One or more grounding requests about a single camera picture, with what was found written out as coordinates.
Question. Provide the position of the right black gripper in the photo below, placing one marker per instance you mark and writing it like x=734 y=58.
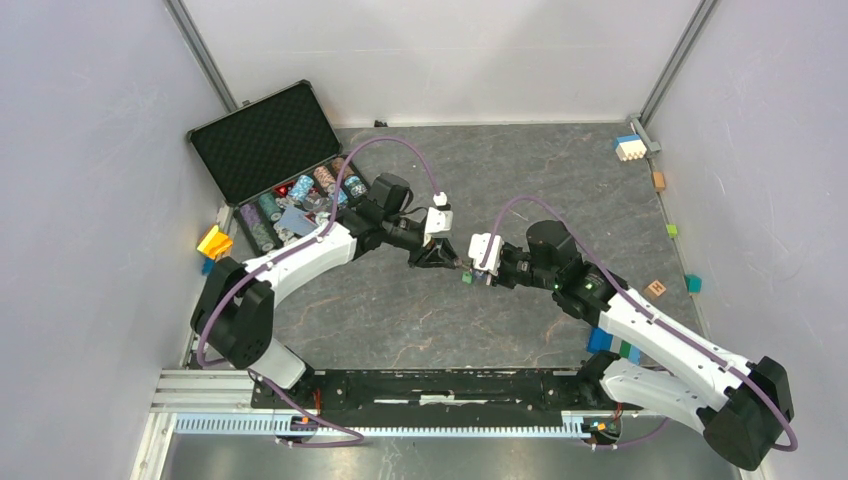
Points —
x=500 y=280

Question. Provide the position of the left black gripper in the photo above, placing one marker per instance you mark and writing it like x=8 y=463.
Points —
x=436 y=255

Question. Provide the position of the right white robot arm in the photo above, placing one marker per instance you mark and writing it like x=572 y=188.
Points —
x=743 y=409

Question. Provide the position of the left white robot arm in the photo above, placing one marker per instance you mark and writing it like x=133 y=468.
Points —
x=235 y=311

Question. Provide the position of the blue green brick stack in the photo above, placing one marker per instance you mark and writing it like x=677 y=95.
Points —
x=608 y=345

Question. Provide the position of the small orange patterned block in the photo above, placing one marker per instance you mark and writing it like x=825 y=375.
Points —
x=655 y=290

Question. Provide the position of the blue white toy brick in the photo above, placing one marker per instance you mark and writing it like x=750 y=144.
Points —
x=630 y=147

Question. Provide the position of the teal small block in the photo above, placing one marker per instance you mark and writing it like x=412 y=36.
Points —
x=693 y=283

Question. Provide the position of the black poker chip case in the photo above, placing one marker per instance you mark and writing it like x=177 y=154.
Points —
x=275 y=158

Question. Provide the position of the yellow orange toy block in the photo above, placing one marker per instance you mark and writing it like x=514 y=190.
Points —
x=214 y=243

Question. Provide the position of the small blue block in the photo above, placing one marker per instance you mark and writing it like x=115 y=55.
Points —
x=207 y=266

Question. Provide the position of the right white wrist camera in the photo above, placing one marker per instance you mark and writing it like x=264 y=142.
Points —
x=484 y=252

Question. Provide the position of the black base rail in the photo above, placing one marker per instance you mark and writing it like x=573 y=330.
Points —
x=523 y=397

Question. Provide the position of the grey slotted cable duct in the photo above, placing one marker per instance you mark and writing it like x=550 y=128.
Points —
x=289 y=425

